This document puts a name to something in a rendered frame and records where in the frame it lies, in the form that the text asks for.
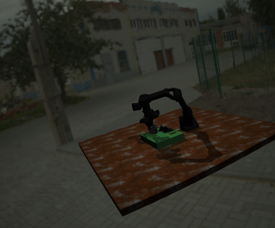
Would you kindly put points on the green flat panel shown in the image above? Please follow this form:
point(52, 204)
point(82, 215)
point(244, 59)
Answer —
point(164, 137)

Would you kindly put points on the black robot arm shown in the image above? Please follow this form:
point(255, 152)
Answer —
point(145, 99)

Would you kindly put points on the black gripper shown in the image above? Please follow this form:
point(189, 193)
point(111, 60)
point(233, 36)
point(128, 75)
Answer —
point(147, 120)

